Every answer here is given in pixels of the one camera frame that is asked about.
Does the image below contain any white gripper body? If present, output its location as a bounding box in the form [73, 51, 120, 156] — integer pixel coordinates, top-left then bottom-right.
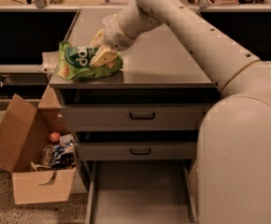
[103, 14, 136, 51]

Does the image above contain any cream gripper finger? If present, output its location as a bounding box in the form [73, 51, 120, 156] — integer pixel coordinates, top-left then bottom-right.
[90, 29, 104, 48]
[90, 45, 117, 67]

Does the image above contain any green rice chip bag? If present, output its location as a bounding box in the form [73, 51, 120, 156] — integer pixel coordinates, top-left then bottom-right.
[57, 41, 123, 80]

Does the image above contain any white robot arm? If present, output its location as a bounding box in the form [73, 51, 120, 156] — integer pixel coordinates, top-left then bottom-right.
[92, 0, 271, 224]

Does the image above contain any top grey drawer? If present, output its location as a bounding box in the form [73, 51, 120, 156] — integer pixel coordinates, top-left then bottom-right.
[62, 104, 210, 132]

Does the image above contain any grey drawer cabinet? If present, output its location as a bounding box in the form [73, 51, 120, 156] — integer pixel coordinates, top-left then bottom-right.
[49, 7, 221, 224]

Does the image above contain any middle grey drawer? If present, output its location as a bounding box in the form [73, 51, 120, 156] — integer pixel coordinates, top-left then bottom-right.
[76, 142, 196, 161]

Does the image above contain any bottom grey open drawer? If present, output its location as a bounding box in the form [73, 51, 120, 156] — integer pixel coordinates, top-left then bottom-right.
[85, 161, 198, 224]

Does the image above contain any red apple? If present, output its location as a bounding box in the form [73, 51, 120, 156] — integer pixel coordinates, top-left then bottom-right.
[50, 132, 61, 144]

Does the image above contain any blue snack packet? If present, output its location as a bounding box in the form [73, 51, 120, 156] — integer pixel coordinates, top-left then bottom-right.
[50, 145, 65, 165]

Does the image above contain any clear plastic bottle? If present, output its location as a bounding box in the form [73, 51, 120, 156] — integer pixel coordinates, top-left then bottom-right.
[42, 145, 53, 166]

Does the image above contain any brown cardboard box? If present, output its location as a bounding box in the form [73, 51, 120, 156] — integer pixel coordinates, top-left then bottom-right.
[0, 94, 76, 204]

